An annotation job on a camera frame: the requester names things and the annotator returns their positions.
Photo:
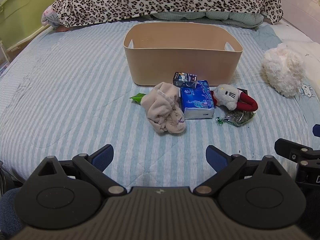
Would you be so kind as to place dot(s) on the blue tissue pack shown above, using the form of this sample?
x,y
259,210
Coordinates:
x,y
197,100

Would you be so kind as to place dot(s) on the person's leg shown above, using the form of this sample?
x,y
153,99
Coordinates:
x,y
8,212

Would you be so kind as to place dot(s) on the beige plastic storage bin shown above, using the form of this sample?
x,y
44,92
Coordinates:
x,y
182,55

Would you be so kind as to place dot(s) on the light green quilt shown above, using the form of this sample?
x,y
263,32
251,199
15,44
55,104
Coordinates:
x,y
207,16

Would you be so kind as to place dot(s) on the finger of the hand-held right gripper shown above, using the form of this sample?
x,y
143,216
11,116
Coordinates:
x,y
287,147
317,130

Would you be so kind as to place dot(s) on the clear bag of dried herbs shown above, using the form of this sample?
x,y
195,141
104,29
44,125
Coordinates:
x,y
237,118

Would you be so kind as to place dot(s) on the beige fleece cloth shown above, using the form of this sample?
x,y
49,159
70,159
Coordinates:
x,y
165,110

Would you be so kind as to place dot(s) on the white and red plush toy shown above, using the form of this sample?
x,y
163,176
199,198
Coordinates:
x,y
228,97

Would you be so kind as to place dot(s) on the striped blue bed sheet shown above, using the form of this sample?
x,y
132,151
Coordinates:
x,y
70,85

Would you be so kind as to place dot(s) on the green cabinet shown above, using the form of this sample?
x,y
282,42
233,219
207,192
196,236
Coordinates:
x,y
22,12

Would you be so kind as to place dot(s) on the white pillow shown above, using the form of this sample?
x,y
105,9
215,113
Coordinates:
x,y
297,35

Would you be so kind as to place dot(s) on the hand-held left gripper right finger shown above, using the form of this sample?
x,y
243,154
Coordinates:
x,y
216,156

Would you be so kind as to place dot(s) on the light blue rabbit-print cloth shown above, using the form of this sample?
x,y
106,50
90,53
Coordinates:
x,y
308,92

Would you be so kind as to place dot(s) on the white fluffy plush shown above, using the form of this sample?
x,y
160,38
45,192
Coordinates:
x,y
283,70

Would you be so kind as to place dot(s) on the small green packet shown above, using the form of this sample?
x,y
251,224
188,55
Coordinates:
x,y
137,97

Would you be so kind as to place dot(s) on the pink floral cloth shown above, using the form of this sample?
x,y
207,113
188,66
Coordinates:
x,y
48,17

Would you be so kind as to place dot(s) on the small dark printed box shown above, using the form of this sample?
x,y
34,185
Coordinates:
x,y
185,79

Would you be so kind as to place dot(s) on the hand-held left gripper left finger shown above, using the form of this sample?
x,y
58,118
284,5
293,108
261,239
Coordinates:
x,y
103,155

